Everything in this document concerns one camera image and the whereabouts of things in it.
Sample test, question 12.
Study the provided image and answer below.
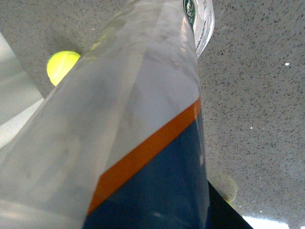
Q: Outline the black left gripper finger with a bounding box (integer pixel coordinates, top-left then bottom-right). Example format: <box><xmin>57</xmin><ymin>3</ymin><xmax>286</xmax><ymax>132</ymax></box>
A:
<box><xmin>207</xmin><ymin>181</ymin><xmax>253</xmax><ymax>229</ymax></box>

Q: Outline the clear Wilson tennis ball can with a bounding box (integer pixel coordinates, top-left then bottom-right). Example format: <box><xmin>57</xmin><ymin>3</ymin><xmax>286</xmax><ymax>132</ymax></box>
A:
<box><xmin>0</xmin><ymin>0</ymin><xmax>214</xmax><ymax>229</ymax></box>

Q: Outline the yellow tennis ball near can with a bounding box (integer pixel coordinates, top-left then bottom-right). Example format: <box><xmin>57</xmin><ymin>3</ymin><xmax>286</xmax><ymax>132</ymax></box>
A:
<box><xmin>46</xmin><ymin>51</ymin><xmax>81</xmax><ymax>86</ymax></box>

